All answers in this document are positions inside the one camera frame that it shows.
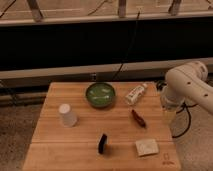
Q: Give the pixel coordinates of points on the white plastic bottle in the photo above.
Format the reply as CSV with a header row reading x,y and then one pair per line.
x,y
133,96

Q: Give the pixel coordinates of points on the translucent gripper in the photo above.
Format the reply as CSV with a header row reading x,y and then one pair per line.
x,y
169,111

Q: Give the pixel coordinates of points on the black eraser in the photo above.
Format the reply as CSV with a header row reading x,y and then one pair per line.
x,y
102,143

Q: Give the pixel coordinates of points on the green bowl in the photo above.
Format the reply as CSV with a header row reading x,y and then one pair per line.
x,y
100,94

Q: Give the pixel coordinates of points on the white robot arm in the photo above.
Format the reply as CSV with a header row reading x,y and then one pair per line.
x,y
187,81

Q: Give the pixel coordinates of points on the beige sponge pad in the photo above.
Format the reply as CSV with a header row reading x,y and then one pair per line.
x,y
147,147

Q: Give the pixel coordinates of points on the dark red pen tool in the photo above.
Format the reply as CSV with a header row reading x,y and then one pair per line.
x,y
138,119

